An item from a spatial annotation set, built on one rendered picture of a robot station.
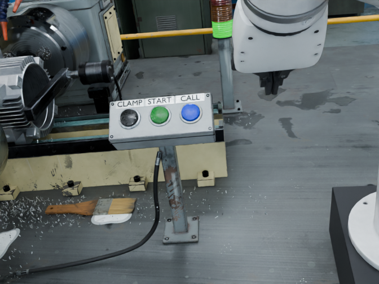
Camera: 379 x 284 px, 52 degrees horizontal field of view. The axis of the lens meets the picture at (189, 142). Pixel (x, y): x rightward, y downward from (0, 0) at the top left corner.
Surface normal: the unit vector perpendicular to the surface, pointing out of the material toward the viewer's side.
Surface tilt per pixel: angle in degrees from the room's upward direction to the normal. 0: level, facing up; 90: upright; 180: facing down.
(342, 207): 3
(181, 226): 90
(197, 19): 90
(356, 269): 3
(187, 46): 90
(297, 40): 130
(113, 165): 90
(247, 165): 0
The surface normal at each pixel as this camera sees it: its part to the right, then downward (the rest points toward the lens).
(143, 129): -0.11, -0.35
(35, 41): -0.04, 0.50
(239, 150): -0.11, -0.86
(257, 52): -0.08, 0.94
